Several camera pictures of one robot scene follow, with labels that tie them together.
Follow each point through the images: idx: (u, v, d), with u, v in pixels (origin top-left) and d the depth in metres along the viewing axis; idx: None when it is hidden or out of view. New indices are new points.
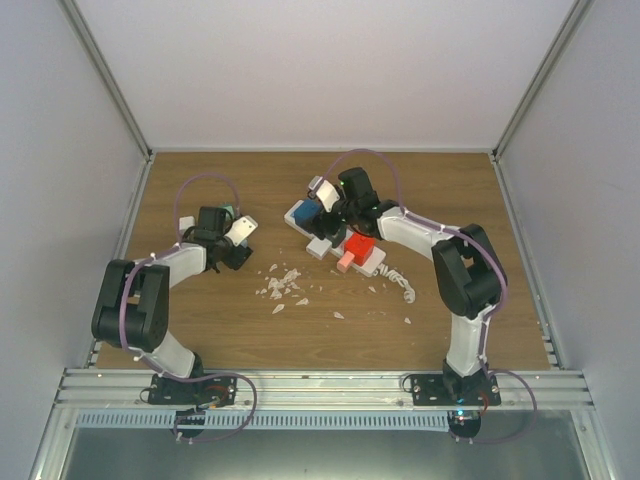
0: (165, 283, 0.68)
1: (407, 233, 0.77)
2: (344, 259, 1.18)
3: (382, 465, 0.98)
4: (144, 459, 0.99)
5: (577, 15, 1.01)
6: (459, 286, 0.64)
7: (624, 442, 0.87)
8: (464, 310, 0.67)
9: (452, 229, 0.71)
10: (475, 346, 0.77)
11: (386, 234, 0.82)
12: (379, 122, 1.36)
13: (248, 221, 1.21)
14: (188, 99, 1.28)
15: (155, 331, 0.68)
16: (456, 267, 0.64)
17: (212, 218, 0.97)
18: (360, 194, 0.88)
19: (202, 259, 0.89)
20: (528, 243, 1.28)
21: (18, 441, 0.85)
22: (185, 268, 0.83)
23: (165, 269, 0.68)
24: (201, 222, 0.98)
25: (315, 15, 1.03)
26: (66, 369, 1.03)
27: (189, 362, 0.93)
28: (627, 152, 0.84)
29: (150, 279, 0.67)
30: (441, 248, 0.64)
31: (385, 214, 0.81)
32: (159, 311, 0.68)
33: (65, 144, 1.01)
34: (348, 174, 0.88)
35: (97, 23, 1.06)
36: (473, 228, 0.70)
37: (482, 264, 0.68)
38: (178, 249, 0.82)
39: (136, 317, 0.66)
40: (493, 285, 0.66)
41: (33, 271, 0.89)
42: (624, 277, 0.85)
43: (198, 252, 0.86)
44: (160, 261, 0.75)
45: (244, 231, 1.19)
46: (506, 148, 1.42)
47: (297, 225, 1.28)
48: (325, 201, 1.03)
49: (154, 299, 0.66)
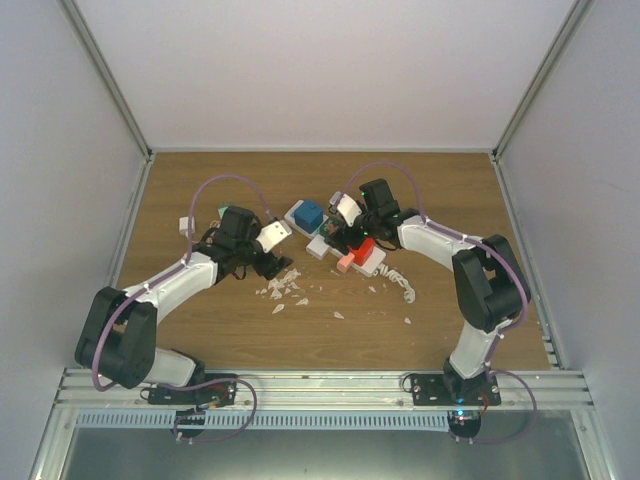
0: (150, 324, 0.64)
1: (427, 239, 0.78)
2: (344, 259, 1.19)
3: (383, 466, 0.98)
4: (143, 459, 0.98)
5: (577, 16, 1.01)
6: (479, 298, 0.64)
7: (625, 442, 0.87)
8: (482, 323, 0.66)
9: (474, 238, 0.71)
10: (483, 353, 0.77)
11: (407, 240, 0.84)
12: (379, 122, 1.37)
13: (281, 227, 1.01)
14: (188, 99, 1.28)
15: (134, 370, 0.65)
16: (476, 278, 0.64)
17: (235, 225, 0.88)
18: (381, 204, 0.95)
19: (212, 275, 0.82)
20: (527, 244, 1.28)
21: (17, 442, 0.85)
22: (188, 288, 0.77)
23: (152, 311, 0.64)
24: (223, 225, 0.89)
25: (317, 14, 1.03)
26: (66, 369, 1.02)
27: (189, 370, 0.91)
28: (628, 153, 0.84)
29: (133, 319, 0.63)
30: (462, 257, 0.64)
31: (405, 222, 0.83)
32: (141, 351, 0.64)
33: (65, 141, 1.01)
34: (369, 185, 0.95)
35: (96, 22, 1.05)
36: (497, 238, 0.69)
37: (504, 278, 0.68)
38: (184, 269, 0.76)
39: (114, 353, 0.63)
40: (514, 298, 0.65)
41: (32, 269, 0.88)
42: (624, 277, 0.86)
43: (207, 270, 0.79)
44: (156, 290, 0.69)
45: (277, 239, 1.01)
46: (506, 149, 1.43)
47: (297, 225, 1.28)
48: (347, 214, 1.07)
49: (133, 341, 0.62)
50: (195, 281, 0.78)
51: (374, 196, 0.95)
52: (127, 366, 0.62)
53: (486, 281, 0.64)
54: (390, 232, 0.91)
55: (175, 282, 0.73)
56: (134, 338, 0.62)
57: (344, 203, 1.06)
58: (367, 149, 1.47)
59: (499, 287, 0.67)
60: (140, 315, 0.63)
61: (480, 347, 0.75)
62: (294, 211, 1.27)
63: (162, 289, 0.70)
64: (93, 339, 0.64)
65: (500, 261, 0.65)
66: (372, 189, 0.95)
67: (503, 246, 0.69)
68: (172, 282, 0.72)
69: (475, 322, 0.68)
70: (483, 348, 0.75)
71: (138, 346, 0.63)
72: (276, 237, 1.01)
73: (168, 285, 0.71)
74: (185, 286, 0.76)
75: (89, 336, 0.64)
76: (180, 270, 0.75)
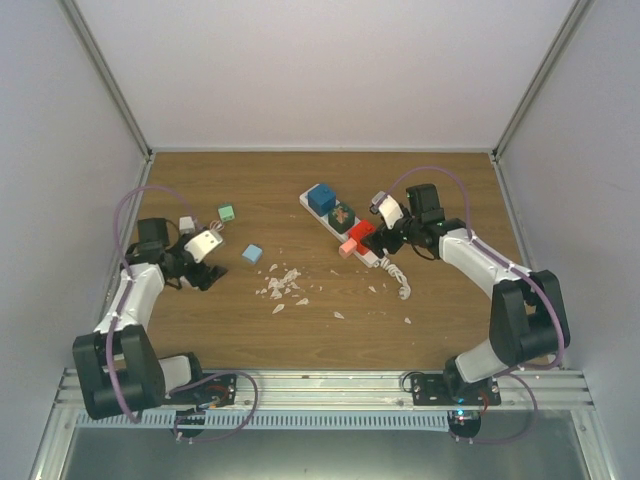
0: (146, 339, 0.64)
1: (470, 259, 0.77)
2: (344, 245, 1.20)
3: (382, 466, 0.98)
4: (143, 460, 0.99)
5: (576, 16, 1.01)
6: (514, 334, 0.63)
7: (624, 442, 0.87)
8: (512, 358, 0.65)
9: (521, 270, 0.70)
10: (494, 371, 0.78)
11: (446, 252, 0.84)
12: (377, 123, 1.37)
13: (211, 236, 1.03)
14: (187, 100, 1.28)
15: (158, 386, 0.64)
16: (515, 313, 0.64)
17: (151, 228, 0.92)
18: (426, 210, 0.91)
19: (160, 277, 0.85)
20: (528, 243, 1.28)
21: (18, 441, 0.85)
22: (148, 297, 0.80)
23: (139, 329, 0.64)
24: (143, 236, 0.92)
25: (313, 14, 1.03)
26: (66, 369, 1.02)
27: (186, 364, 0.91)
28: (628, 152, 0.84)
29: (124, 345, 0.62)
30: (503, 288, 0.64)
31: (450, 234, 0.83)
32: (151, 365, 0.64)
33: (64, 143, 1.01)
34: (417, 187, 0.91)
35: (97, 23, 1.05)
36: (546, 275, 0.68)
37: (544, 316, 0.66)
38: (132, 285, 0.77)
39: (131, 384, 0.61)
40: (549, 341, 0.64)
41: (33, 268, 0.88)
42: (624, 276, 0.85)
43: (151, 275, 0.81)
44: (124, 315, 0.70)
45: (207, 249, 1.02)
46: (506, 149, 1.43)
47: (310, 207, 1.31)
48: (389, 215, 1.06)
49: (141, 361, 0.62)
50: (151, 288, 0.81)
51: (420, 200, 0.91)
52: (151, 386, 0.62)
53: (525, 319, 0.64)
54: (430, 240, 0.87)
55: (138, 293, 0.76)
56: (137, 356, 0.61)
57: (386, 204, 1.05)
58: (365, 148, 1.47)
59: (536, 324, 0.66)
60: (130, 335, 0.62)
61: (492, 360, 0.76)
62: (309, 190, 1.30)
63: (132, 309, 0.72)
64: (99, 387, 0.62)
65: (542, 299, 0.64)
66: (418, 192, 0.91)
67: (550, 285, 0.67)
68: (135, 297, 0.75)
69: (503, 355, 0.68)
70: (496, 365, 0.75)
71: (148, 365, 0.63)
72: (206, 246, 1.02)
73: (137, 303, 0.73)
74: (146, 297, 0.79)
75: (94, 388, 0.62)
76: (132, 286, 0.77)
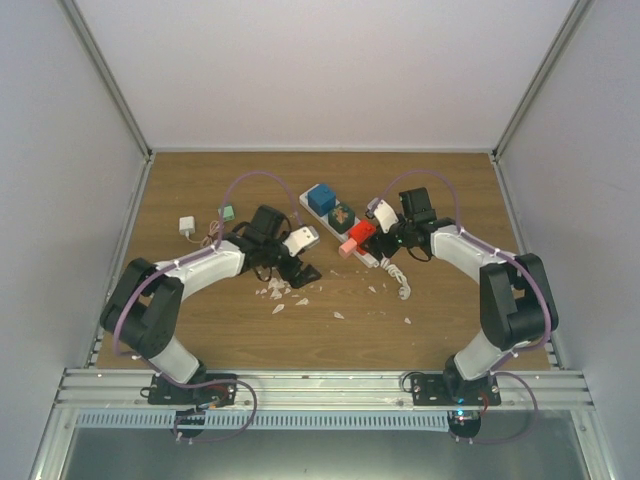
0: (176, 298, 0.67)
1: (459, 250, 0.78)
2: (344, 245, 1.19)
3: (382, 465, 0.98)
4: (143, 460, 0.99)
5: (576, 17, 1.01)
6: (501, 314, 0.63)
7: (624, 442, 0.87)
8: (501, 341, 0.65)
9: (506, 253, 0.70)
10: (489, 364, 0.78)
11: (436, 248, 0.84)
12: (378, 122, 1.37)
13: (308, 231, 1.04)
14: (187, 100, 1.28)
15: (153, 341, 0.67)
16: (503, 294, 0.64)
17: (265, 221, 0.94)
18: (418, 211, 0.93)
19: (237, 265, 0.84)
20: (528, 243, 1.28)
21: (18, 441, 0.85)
22: (212, 273, 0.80)
23: (178, 287, 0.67)
24: (254, 222, 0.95)
25: (313, 14, 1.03)
26: (66, 369, 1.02)
27: (190, 371, 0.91)
28: (628, 152, 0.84)
29: (160, 289, 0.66)
30: (490, 271, 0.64)
31: (440, 230, 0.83)
32: (163, 321, 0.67)
33: (64, 144, 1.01)
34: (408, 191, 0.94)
35: (97, 24, 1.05)
36: (530, 258, 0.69)
37: (533, 300, 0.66)
38: (211, 253, 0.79)
39: (137, 323, 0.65)
40: (538, 324, 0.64)
41: (32, 268, 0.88)
42: (624, 276, 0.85)
43: (231, 258, 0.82)
44: (183, 268, 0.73)
45: (303, 243, 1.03)
46: (506, 149, 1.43)
47: (310, 207, 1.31)
48: (384, 220, 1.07)
49: (157, 312, 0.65)
50: (223, 267, 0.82)
51: (412, 202, 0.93)
52: (148, 336, 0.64)
53: (512, 299, 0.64)
54: (423, 238, 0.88)
55: (207, 263, 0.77)
56: (161, 304, 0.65)
57: (382, 210, 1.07)
58: (365, 148, 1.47)
59: (525, 307, 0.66)
60: (168, 288, 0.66)
61: (486, 353, 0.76)
62: (309, 190, 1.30)
63: (191, 269, 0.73)
64: (120, 304, 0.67)
65: (529, 281, 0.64)
66: (410, 195, 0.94)
67: (535, 267, 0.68)
68: (204, 263, 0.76)
69: (494, 339, 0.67)
70: (491, 356, 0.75)
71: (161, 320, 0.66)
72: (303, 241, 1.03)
73: (199, 266, 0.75)
74: (212, 270, 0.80)
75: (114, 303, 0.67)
76: (209, 254, 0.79)
